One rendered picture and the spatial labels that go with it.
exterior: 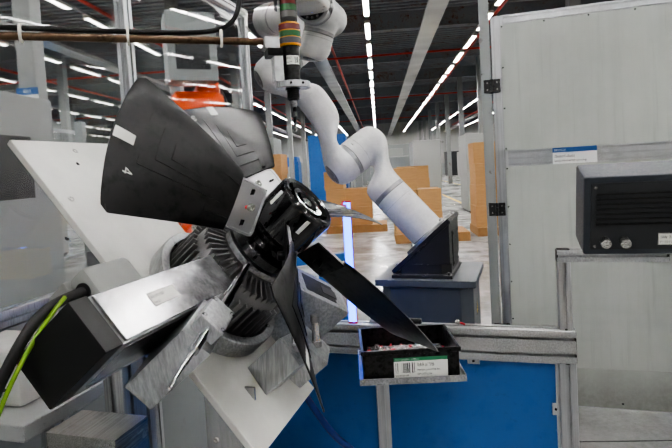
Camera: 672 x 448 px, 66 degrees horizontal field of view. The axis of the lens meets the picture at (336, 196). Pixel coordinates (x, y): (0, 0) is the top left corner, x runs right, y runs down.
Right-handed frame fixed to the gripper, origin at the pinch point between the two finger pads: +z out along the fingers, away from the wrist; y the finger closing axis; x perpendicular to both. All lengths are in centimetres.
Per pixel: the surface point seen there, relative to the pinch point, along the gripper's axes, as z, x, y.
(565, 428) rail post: -33, -104, -52
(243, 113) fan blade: -7.5, -24.2, 14.8
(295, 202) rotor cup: 15.5, -42.9, -5.0
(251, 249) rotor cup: 17, -51, 3
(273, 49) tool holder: 4.0, -13.9, 1.9
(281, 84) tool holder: 3.4, -20.6, 1.0
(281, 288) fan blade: 40, -52, -12
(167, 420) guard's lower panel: -48, -119, 70
